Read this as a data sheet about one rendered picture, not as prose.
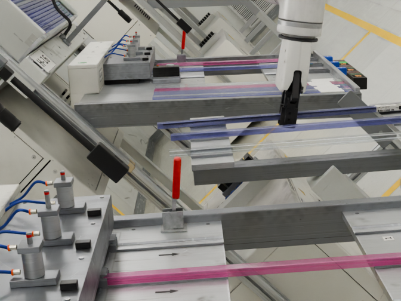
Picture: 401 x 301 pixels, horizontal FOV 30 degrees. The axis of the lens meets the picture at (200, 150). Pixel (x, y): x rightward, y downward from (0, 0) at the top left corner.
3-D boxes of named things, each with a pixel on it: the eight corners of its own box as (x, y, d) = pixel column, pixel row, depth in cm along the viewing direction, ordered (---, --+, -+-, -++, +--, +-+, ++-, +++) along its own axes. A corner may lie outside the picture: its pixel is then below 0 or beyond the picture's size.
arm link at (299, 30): (275, 16, 145) (273, 31, 146) (281, 20, 137) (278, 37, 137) (318, 20, 146) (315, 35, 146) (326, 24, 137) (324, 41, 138)
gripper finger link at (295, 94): (294, 56, 141) (288, 74, 145) (295, 89, 136) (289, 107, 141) (300, 57, 141) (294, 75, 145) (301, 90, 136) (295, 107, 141)
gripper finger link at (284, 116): (283, 92, 144) (278, 126, 145) (285, 95, 141) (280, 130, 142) (299, 94, 144) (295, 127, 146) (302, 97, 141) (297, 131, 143)
